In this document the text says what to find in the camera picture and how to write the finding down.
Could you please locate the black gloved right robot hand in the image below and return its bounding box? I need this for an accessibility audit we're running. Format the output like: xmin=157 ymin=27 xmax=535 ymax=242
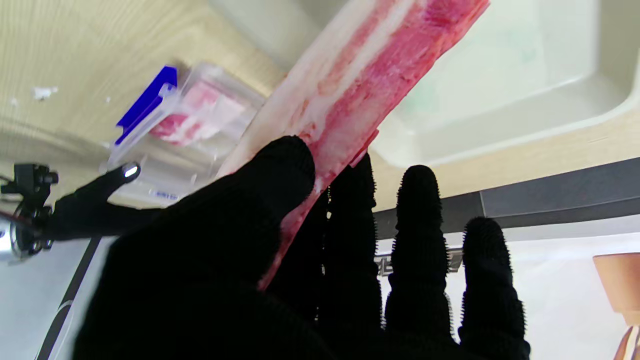
xmin=47 ymin=162 xmax=166 ymax=241

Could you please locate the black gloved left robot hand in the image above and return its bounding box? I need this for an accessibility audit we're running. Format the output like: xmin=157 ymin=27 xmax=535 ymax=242
xmin=72 ymin=135 xmax=531 ymax=360

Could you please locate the clear container with blue clips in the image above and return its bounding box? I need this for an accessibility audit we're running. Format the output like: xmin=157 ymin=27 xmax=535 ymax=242
xmin=105 ymin=62 xmax=266 ymax=208

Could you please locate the pink bacon slice stack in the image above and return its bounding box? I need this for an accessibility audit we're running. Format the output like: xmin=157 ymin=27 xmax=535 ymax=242
xmin=150 ymin=82 xmax=246 ymax=146

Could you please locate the single pink bacon slice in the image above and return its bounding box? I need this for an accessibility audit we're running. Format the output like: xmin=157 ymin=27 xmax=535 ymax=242
xmin=215 ymin=0 xmax=491 ymax=291

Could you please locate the cream rectangular tray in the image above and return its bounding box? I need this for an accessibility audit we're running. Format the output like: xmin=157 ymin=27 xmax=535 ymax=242
xmin=210 ymin=0 xmax=640 ymax=168

